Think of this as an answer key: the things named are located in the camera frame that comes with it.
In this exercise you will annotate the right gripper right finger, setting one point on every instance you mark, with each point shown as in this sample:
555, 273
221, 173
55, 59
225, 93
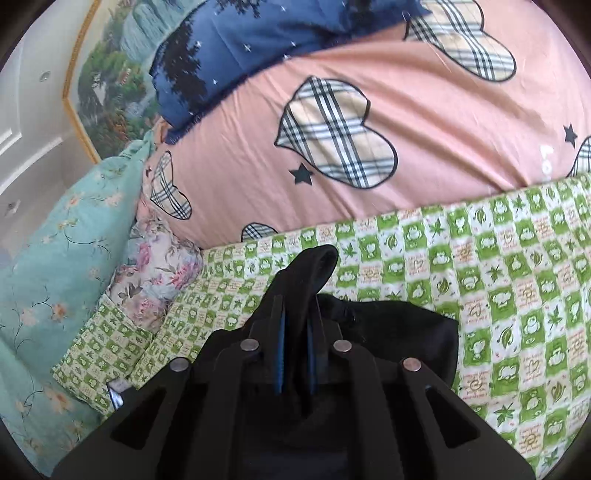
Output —
402, 421

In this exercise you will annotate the gold framed landscape painting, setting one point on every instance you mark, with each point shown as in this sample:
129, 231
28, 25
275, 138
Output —
108, 93

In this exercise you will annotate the white panelled door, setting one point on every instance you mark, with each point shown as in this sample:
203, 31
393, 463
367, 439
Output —
41, 155

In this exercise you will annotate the dark blue starry cloth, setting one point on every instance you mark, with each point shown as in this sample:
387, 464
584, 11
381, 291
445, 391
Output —
220, 44

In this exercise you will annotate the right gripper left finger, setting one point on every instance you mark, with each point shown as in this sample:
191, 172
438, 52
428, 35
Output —
185, 422

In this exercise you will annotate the green frog checkered blanket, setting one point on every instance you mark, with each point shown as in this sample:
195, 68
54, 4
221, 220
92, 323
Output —
513, 270

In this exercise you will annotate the pink floral patterned cloth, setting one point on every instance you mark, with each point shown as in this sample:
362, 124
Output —
154, 268

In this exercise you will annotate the black turtleneck sweater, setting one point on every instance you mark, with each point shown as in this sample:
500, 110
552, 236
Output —
389, 330

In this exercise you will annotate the teal floral pillow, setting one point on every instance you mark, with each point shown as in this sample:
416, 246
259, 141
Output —
48, 293

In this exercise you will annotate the pink plaid heart duvet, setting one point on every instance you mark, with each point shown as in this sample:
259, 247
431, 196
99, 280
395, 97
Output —
473, 99

